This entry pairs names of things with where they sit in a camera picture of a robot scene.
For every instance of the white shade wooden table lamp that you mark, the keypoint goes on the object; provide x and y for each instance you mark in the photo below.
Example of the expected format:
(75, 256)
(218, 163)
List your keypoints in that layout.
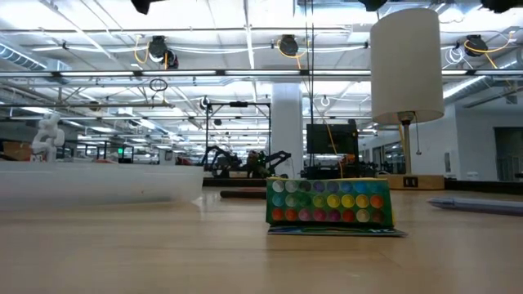
(404, 65)

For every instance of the blue grey pen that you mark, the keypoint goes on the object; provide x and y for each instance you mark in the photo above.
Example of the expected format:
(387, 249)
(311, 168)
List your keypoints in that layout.
(482, 206)

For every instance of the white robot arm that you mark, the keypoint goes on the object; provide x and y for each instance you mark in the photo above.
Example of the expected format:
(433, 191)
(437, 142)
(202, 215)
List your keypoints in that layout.
(48, 139)

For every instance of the black background robot arm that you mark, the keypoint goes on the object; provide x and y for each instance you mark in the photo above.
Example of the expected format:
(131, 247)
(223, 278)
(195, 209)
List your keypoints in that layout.
(222, 159)
(269, 163)

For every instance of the black monitor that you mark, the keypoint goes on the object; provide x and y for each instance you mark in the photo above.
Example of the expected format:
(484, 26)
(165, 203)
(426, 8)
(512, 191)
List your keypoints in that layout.
(331, 139)

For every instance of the green yellow crayon box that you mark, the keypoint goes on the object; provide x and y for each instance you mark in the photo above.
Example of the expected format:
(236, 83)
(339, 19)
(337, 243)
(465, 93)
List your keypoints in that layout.
(327, 202)

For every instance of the grey ceiling duct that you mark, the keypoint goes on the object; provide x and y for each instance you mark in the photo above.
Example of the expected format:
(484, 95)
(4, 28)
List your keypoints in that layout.
(24, 61)

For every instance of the white building column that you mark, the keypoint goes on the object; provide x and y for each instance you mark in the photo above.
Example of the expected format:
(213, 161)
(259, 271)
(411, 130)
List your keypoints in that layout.
(286, 130)

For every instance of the clear plastic pencil case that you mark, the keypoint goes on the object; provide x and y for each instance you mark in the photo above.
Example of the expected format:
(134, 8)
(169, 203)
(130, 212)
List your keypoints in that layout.
(102, 185)

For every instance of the brown cardboard box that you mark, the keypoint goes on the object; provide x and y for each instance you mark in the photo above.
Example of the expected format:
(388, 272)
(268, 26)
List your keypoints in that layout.
(16, 151)

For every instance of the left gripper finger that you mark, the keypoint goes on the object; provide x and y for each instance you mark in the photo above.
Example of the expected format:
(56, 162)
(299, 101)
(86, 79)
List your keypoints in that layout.
(144, 5)

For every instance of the black metal rig stand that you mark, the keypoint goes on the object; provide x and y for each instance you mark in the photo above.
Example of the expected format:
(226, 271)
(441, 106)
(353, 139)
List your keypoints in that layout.
(207, 139)

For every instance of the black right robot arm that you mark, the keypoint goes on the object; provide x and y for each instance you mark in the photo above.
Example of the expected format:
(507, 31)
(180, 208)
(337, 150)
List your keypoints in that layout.
(502, 4)

